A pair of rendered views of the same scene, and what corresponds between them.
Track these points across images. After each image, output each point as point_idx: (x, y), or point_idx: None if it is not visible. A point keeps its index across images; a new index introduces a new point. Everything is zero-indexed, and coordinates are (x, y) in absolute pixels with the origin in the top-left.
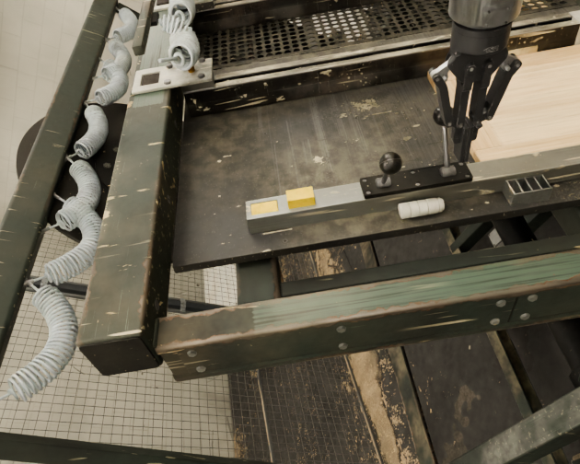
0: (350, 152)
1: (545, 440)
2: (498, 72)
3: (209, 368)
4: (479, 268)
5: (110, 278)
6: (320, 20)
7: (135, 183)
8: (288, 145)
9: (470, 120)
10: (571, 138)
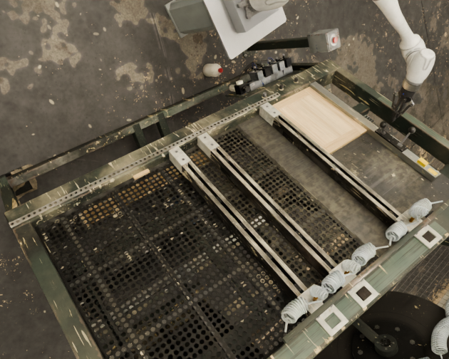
0: (382, 167)
1: None
2: (395, 97)
3: None
4: (409, 120)
5: None
6: (295, 220)
7: None
8: (394, 186)
9: (396, 110)
10: (338, 115)
